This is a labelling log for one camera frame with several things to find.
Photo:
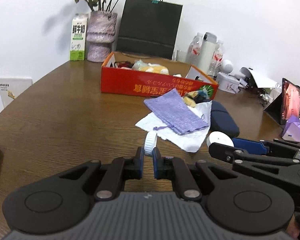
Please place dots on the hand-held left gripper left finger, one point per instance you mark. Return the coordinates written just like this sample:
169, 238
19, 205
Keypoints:
140, 162

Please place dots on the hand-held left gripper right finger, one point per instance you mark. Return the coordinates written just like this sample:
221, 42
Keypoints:
156, 162

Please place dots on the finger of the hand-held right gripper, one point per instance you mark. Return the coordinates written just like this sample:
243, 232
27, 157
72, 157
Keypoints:
252, 160
250, 146

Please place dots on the white ribbed bottle cap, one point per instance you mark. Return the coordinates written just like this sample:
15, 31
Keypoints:
150, 142

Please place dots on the white round disc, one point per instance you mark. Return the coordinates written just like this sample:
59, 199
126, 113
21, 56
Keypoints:
218, 137

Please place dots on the red cardboard box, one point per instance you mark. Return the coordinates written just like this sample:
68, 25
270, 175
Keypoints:
120, 82

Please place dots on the yellow and white plush toy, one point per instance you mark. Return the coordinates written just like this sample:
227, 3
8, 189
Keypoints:
155, 68

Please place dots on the clear plastic bag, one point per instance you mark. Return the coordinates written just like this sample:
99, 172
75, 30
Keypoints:
140, 63

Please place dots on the red fabric rose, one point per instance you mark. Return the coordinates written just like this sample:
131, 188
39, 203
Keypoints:
125, 64

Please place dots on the person's right hand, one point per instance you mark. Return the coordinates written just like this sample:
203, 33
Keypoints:
293, 230

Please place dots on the navy glasses case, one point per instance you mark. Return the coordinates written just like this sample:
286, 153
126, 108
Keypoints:
222, 120

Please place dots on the flat white tissue paper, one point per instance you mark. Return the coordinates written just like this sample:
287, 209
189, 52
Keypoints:
190, 140

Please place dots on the purple gift box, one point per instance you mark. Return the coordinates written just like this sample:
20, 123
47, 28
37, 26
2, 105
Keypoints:
293, 130

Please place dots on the tablet in dark case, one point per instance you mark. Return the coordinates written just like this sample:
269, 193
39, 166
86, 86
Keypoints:
290, 100

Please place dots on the white tin box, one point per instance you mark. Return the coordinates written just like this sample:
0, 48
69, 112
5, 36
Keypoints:
226, 82

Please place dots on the small yellow black toy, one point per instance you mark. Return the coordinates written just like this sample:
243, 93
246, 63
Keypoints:
190, 99

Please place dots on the white small fan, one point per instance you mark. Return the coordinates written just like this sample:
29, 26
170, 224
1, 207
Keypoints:
227, 66

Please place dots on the brown wooden desk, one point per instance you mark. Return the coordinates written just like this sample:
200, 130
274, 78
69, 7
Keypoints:
65, 110

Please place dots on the white thermos grey lid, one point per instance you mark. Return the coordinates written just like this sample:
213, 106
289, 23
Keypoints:
207, 52

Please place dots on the clear glass cup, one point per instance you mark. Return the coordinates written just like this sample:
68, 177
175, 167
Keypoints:
182, 56

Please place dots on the black paper bag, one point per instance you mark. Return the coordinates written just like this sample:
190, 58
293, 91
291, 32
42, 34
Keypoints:
147, 25

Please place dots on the green and white milk carton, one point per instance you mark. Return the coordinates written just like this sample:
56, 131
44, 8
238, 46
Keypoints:
78, 37

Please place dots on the white flat carton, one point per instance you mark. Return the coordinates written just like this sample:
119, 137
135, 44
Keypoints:
13, 92

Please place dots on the green binder clip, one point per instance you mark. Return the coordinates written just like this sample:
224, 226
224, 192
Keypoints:
155, 1

